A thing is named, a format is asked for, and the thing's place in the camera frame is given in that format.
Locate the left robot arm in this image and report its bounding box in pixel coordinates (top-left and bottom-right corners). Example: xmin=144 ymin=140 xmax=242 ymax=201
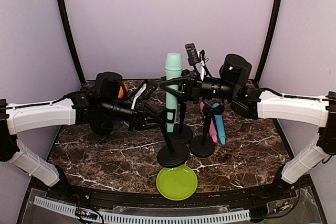
xmin=1 ymin=72 xmax=162 ymax=201

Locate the black stand of orange microphone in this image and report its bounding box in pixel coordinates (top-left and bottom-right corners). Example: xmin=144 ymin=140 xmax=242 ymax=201
xmin=89 ymin=115 xmax=114 ymax=136

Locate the black stand of pink microphone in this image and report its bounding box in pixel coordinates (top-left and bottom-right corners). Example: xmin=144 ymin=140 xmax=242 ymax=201
xmin=170 ymin=102 xmax=194 ymax=144

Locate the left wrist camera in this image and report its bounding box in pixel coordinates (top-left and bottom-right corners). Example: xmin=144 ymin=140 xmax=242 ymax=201
xmin=131 ymin=80 xmax=158 ymax=110

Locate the black frame post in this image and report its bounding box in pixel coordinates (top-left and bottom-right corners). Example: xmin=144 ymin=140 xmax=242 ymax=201
xmin=254 ymin=0 xmax=281 ymax=84
xmin=57 ymin=0 xmax=86 ymax=85

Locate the black stand of teal microphone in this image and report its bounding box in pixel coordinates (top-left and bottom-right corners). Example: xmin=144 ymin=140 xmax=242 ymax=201
xmin=149 ymin=113 xmax=190 ymax=168

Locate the white slotted cable duct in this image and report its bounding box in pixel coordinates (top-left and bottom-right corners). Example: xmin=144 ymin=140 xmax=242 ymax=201
xmin=33 ymin=196 xmax=250 ymax=223

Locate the orange toy microphone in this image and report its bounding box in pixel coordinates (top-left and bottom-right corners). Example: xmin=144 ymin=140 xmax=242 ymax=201
xmin=118 ymin=83 xmax=129 ymax=99

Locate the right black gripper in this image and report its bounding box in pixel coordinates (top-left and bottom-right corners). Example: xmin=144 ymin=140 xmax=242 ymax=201
xmin=161 ymin=68 xmax=238 ymax=103

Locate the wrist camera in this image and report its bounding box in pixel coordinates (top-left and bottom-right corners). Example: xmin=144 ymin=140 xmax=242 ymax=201
xmin=184 ymin=43 xmax=208 ymax=80
xmin=131 ymin=80 xmax=158 ymax=110

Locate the black stand of blue microphone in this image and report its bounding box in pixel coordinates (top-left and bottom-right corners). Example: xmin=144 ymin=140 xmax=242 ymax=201
xmin=190 ymin=104 xmax=224 ymax=158

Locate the right black frame post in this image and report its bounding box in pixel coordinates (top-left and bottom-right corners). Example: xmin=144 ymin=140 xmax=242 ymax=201
xmin=254 ymin=0 xmax=281 ymax=84

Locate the blue toy microphone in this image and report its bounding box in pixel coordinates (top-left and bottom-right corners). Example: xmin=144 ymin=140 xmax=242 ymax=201
xmin=214 ymin=114 xmax=227 ymax=146

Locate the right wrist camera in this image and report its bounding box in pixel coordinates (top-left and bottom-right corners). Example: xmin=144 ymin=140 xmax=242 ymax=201
xmin=184 ymin=43 xmax=208 ymax=80

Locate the teal toy microphone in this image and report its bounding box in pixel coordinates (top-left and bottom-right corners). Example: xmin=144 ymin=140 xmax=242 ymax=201
xmin=164 ymin=52 xmax=183 ymax=133

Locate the green plate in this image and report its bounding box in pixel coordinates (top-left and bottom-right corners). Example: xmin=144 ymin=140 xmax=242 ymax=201
xmin=156 ymin=165 xmax=198 ymax=201

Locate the black front rail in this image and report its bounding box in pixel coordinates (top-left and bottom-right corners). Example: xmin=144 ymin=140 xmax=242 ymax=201
xmin=47 ymin=182 xmax=292 ymax=211

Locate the left black frame post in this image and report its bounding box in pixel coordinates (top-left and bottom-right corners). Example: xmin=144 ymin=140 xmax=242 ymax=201
xmin=57 ymin=0 xmax=86 ymax=85

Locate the pink toy microphone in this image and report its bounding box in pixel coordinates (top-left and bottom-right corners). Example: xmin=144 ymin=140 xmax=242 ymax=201
xmin=199 ymin=102 xmax=218 ymax=143

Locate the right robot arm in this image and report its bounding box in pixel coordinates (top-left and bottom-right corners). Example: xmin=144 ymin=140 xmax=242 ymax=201
xmin=160 ymin=52 xmax=335 ymax=200

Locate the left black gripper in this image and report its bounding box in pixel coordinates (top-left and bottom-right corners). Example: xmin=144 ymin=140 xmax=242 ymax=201
xmin=101 ymin=97 xmax=166 ymax=132

